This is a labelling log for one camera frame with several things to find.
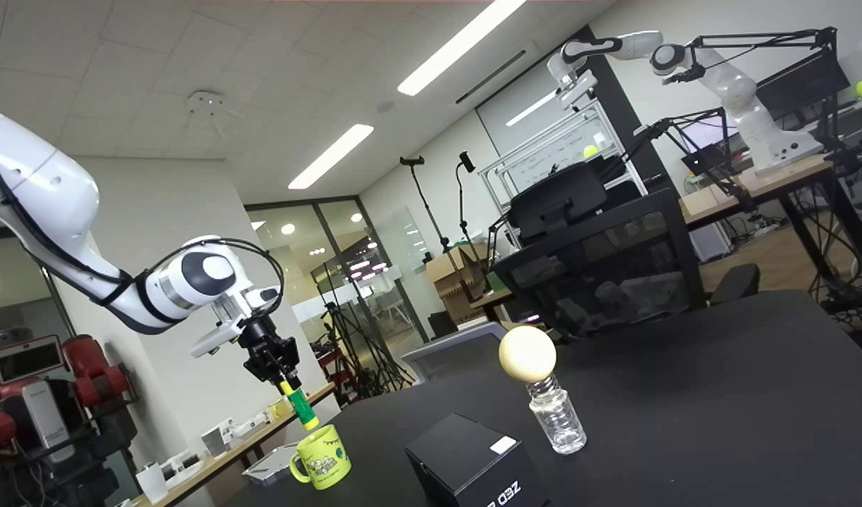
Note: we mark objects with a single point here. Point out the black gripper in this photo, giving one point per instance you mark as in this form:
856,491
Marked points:
266,351

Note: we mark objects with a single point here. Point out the green yellow glue stick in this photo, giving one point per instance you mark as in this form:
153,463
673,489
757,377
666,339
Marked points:
302,406

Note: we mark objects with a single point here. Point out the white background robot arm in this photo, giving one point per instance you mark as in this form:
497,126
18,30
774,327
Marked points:
729,88

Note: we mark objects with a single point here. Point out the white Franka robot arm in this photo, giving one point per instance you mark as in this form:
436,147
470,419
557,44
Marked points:
38,199

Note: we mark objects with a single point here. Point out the yellow green mug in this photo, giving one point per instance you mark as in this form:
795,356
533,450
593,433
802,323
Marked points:
322,457

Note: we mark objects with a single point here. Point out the wooden side bench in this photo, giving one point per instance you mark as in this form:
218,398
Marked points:
214,460

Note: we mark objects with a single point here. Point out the gray flat panel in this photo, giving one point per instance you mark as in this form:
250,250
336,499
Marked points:
449,353

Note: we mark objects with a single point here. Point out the red robot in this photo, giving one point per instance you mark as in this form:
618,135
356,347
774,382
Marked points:
87,370

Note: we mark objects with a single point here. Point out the black cardboard box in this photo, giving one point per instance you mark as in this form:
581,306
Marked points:
469,467

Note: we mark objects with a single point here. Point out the long ceiling light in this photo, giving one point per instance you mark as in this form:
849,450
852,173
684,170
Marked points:
329,157
460,46

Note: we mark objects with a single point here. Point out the cream round ball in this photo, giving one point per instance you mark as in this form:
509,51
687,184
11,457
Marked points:
526,353

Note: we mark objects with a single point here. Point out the clear glass jar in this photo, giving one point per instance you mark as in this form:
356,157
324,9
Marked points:
557,419

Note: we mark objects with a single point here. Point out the black metal shelf rack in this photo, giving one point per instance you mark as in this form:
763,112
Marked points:
590,256

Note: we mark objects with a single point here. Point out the wooden top work table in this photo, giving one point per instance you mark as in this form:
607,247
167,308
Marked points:
750,184

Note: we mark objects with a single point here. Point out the black monitor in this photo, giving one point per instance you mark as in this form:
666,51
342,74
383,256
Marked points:
797,87

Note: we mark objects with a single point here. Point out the black camera tripod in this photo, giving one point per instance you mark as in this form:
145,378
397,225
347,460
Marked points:
469,199
421,194

